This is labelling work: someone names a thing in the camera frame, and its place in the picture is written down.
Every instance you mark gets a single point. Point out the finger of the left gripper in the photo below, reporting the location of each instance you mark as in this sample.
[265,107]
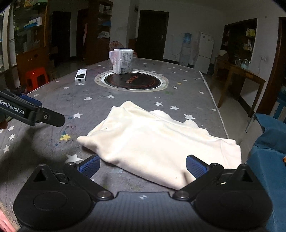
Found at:
[51,117]
[31,100]

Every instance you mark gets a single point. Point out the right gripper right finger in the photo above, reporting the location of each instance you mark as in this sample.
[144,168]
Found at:
[204,174]

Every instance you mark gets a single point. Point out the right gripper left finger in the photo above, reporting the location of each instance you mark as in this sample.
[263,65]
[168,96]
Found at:
[80,175]

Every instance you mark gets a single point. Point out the cream white garment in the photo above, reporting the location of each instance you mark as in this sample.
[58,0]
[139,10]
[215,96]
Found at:
[151,145]

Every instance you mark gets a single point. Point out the person's left hand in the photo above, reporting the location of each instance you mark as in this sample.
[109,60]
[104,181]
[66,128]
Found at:
[3,124]

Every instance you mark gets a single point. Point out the red plastic stool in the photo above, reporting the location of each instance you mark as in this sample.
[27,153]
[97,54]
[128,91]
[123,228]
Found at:
[36,78]

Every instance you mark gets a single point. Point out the grey star tablecloth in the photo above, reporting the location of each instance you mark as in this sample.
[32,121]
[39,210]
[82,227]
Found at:
[86,105]

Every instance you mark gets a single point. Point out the white remote control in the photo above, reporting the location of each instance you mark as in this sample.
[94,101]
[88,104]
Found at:
[80,75]

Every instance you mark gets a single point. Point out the blue upholstered chair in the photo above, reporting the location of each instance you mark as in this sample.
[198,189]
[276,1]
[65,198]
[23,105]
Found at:
[267,162]

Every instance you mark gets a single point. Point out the white tissue pack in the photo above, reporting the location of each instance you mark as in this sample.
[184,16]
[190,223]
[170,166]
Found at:
[121,60]

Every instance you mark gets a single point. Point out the round black induction cooker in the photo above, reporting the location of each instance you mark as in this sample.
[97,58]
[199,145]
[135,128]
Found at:
[135,81]

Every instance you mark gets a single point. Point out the polka dot play tent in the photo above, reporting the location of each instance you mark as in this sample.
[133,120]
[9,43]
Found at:
[115,45]

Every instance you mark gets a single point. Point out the dark wooden side table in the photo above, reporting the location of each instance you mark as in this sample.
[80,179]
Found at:
[236,77]

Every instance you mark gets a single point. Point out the glass jar on table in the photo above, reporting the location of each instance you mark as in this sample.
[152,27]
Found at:
[245,64]

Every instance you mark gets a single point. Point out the water dispenser with bottle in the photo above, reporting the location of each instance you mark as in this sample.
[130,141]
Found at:
[185,53]

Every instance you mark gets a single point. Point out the white refrigerator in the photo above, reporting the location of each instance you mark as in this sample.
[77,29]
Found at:
[204,52]

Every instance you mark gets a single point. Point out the dark wooden shelf cabinet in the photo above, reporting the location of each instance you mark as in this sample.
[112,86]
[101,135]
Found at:
[239,40]

